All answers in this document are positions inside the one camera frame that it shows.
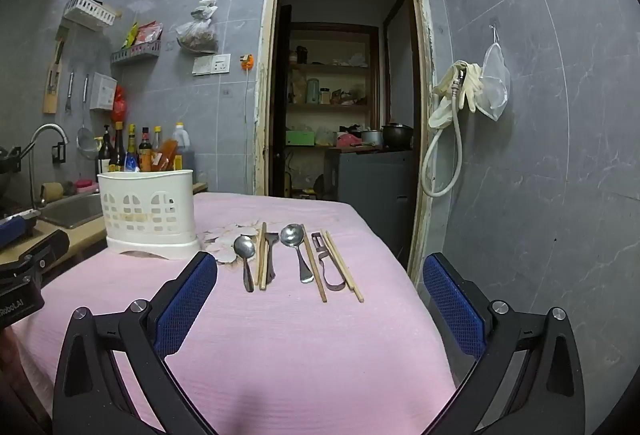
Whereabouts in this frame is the orange packet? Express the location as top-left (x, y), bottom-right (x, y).
top-left (151, 139), bottom-right (179, 172)

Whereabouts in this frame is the cream rubber glove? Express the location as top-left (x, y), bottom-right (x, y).
top-left (429, 61), bottom-right (468, 130)
top-left (457, 62), bottom-right (485, 113)

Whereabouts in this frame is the metal sink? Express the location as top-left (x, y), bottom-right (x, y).
top-left (39, 192), bottom-right (107, 231)

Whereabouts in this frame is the worn door frame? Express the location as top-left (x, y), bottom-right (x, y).
top-left (252, 0), bottom-right (436, 288)

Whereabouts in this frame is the white plastic wall basket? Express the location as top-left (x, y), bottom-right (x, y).
top-left (62, 0), bottom-right (118, 28)

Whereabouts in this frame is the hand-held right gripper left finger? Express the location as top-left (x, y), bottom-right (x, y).
top-left (52, 251), bottom-right (219, 435)

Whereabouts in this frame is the pink floral tablecloth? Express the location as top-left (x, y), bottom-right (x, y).
top-left (10, 192), bottom-right (456, 435)

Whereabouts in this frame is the wooden shelf unit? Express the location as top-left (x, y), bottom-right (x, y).
top-left (287, 22), bottom-right (381, 150)

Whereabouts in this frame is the black pot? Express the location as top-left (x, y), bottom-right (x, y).
top-left (381, 122), bottom-right (415, 150)

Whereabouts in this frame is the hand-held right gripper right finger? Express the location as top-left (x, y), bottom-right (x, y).
top-left (422, 252), bottom-right (586, 435)

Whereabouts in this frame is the dark sauce bottle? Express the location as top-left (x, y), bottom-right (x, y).
top-left (138, 127), bottom-right (153, 172)
top-left (97, 125), bottom-right (112, 174)
top-left (108, 121), bottom-right (126, 172)

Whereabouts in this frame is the white hanging cable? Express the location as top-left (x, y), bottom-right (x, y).
top-left (243, 69), bottom-right (251, 166)

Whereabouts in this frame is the hanging metal strainer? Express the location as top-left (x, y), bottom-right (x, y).
top-left (76, 74), bottom-right (99, 160)

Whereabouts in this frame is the green box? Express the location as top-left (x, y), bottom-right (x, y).
top-left (286, 129), bottom-right (317, 147)

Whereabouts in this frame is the red snack packet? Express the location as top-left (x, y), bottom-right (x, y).
top-left (136, 21), bottom-right (163, 46)

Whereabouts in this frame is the wooden knife rack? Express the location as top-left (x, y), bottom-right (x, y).
top-left (43, 27), bottom-right (68, 114)

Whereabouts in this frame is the dark wooden door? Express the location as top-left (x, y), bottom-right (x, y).
top-left (270, 5), bottom-right (293, 198)

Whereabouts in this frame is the metal peeler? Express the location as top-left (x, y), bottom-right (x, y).
top-left (311, 231), bottom-right (347, 292)

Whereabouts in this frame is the cooking oil bottle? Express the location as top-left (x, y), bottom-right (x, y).
top-left (171, 122), bottom-right (197, 170)

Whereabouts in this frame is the grey wall shelf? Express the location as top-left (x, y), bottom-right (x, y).
top-left (110, 40), bottom-right (162, 66)

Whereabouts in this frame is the metal faucet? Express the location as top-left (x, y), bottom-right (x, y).
top-left (27, 123), bottom-right (69, 210)

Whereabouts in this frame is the plastic bag of dried food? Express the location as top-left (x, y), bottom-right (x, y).
top-left (175, 0), bottom-right (220, 54)

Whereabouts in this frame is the white wall box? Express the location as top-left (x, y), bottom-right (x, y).
top-left (89, 71), bottom-right (118, 110)

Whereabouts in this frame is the grey cabinet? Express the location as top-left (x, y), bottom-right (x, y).
top-left (324, 149), bottom-right (417, 261)

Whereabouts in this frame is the beige kitchen counter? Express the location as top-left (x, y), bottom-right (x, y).
top-left (0, 182), bottom-right (208, 286)

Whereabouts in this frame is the white plastic utensil holder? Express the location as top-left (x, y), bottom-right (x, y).
top-left (97, 169), bottom-right (201, 262)

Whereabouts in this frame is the small metal spoon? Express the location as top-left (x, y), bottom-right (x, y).
top-left (233, 235), bottom-right (257, 293)

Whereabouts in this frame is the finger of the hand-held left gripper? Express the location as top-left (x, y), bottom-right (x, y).
top-left (0, 215), bottom-right (28, 247)

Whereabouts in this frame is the dark metal fork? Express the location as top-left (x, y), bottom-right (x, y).
top-left (264, 232), bottom-right (280, 286)

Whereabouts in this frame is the white wall switch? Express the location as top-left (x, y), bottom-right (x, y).
top-left (192, 54), bottom-right (231, 76)

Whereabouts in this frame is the white mesh bag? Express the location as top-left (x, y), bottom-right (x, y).
top-left (475, 26), bottom-right (512, 122)

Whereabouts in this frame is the white hose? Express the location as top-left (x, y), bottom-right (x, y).
top-left (420, 67), bottom-right (468, 199)

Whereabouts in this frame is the red plastic bag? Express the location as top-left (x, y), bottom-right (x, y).
top-left (111, 86), bottom-right (127, 123)

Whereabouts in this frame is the large metal spoon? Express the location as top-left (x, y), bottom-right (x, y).
top-left (280, 223), bottom-right (315, 285)

